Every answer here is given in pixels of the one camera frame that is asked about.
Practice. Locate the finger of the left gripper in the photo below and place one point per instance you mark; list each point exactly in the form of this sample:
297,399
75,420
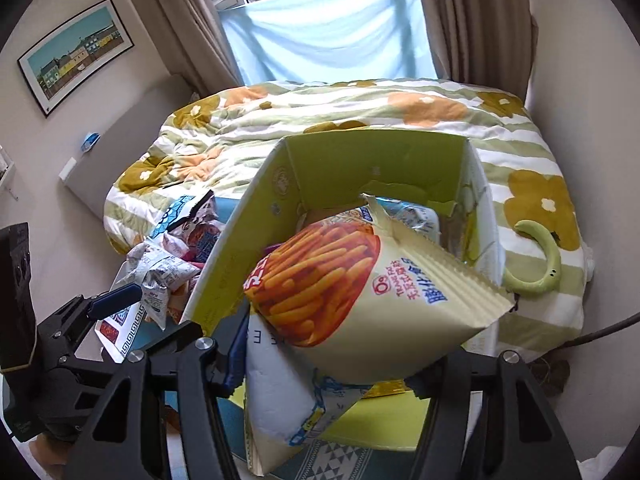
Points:
63,331
145,344

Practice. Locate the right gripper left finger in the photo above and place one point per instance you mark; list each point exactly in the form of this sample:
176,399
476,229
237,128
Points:
208,371

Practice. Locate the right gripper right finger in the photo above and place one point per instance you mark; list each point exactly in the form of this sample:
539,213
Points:
487,419

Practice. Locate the white blue snack bag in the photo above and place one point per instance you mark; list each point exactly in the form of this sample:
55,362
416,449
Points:
287,401

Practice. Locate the fries snack bag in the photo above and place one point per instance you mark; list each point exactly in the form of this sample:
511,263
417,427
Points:
364,298

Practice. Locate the white crumpled snack bag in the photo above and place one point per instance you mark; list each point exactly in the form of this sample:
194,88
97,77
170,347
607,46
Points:
158,273

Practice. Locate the red blue snack packet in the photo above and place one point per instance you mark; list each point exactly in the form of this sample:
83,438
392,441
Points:
189,228

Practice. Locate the grey headboard panel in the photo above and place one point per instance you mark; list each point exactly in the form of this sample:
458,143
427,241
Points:
90,176

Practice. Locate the green neck massager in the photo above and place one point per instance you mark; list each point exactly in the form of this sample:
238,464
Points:
549,265

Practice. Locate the blue tape roll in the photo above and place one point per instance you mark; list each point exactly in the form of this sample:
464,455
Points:
91,139

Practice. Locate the floral striped quilt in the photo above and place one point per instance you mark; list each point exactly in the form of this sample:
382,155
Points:
218,143

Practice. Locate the green cardboard box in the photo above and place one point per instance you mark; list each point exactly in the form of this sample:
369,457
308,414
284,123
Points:
433,183

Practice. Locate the framed house picture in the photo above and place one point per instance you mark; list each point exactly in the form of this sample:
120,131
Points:
60,62

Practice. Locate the left beige curtain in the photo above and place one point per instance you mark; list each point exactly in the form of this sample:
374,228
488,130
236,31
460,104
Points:
191,42

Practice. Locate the beige curtain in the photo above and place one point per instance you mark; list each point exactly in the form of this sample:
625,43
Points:
489,43
191,42

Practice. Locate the right beige curtain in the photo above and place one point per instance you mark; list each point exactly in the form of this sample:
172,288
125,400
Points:
489,43

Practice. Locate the light blue window cloth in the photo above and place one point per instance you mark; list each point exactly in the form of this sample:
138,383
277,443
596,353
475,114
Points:
329,40

